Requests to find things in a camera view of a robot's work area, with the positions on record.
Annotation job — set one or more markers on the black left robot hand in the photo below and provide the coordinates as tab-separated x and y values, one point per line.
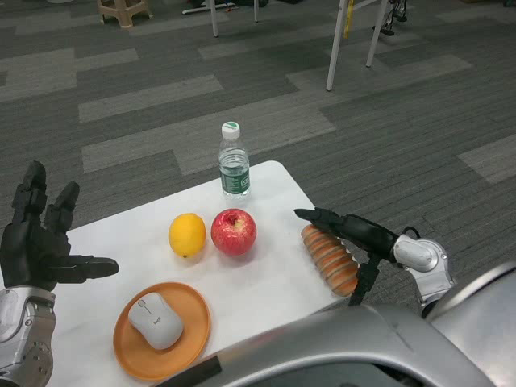
28	250

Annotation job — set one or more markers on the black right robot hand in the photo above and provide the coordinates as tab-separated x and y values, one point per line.
371	238

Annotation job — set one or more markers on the ridged brown bread loaf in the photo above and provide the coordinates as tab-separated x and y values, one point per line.
330	262

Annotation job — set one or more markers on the red apple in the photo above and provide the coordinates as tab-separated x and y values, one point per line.
234	234

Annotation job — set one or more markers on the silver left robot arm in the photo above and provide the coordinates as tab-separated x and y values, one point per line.
24	322

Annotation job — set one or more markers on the silver robot chest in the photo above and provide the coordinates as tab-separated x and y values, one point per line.
342	342

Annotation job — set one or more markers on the white computer mouse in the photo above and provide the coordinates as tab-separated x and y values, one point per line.
155	322

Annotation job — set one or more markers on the clear water bottle green label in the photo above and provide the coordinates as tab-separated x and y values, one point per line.
234	173

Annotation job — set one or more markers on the yellow lemon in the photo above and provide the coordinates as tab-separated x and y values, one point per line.
187	235

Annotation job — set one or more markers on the orange round plate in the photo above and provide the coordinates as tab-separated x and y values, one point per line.
193	322

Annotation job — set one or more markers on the yellow black tape measure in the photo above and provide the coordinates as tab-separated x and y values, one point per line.
349	20

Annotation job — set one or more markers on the beige plastic stool dark seat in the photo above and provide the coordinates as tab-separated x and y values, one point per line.
125	10

